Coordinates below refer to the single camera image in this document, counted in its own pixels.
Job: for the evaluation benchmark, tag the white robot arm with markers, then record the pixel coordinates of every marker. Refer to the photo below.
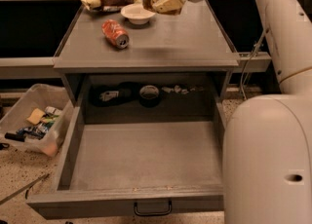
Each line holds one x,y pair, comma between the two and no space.
267,145

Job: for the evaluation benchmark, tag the grey counter cabinet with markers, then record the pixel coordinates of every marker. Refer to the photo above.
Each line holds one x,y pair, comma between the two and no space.
188,42

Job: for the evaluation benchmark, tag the red soda can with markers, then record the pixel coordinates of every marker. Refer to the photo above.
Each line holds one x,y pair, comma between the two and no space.
115,34

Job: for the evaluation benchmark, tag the grey open drawer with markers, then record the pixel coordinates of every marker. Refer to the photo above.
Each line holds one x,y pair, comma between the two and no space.
117,155

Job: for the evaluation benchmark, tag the white paper bowl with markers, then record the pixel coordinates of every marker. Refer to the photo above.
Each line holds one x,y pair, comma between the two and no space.
136,14

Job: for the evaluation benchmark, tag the yellow sponge in bin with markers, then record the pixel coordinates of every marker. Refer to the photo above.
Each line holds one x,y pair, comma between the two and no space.
35,116

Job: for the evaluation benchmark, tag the clear plastic bin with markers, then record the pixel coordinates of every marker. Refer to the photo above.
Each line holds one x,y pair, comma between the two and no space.
48,135

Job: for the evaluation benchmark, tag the black marker in bin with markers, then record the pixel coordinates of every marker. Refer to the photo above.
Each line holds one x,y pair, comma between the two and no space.
15,137

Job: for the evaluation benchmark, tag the black drawer handle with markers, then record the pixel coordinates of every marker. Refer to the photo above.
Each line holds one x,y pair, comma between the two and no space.
152,208

